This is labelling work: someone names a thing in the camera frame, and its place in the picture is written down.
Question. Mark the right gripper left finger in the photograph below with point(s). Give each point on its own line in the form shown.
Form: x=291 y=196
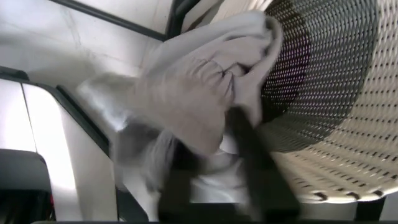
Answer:
x=177 y=186

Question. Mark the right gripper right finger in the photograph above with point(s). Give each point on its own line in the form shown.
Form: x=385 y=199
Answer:
x=267 y=186

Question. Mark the pale grey shorts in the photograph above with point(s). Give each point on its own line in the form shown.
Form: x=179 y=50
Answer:
x=186 y=93

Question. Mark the white laundry basket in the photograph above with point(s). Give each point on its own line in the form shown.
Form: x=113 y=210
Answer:
x=342 y=93

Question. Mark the black clothes rack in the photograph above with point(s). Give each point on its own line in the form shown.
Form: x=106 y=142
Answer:
x=174 y=18

